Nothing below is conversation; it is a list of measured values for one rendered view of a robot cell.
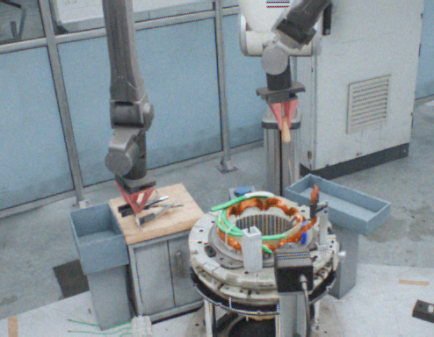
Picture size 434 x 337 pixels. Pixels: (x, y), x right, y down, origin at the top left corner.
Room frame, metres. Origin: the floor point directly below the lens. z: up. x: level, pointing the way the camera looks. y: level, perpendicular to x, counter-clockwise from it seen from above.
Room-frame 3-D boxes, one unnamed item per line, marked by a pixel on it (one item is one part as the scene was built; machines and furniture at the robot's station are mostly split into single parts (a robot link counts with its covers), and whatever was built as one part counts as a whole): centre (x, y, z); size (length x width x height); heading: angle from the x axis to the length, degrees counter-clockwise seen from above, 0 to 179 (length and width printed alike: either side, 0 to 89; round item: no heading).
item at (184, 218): (1.26, 0.18, 1.05); 0.20 x 0.19 x 0.02; 110
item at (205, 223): (1.06, -0.07, 1.09); 0.32 x 0.32 x 0.01
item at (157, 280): (1.26, 0.18, 0.91); 0.19 x 0.19 x 0.26; 20
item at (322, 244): (1.00, -0.19, 1.15); 0.03 x 0.02 x 0.12; 102
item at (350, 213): (1.26, -0.28, 0.92); 0.25 x 0.11 x 0.28; 45
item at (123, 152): (1.11, 0.20, 1.33); 0.11 x 0.09 x 0.12; 168
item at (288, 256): (0.58, -0.08, 1.37); 0.06 x 0.04 x 0.04; 0
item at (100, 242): (1.20, 0.32, 0.92); 0.17 x 0.11 x 0.28; 20
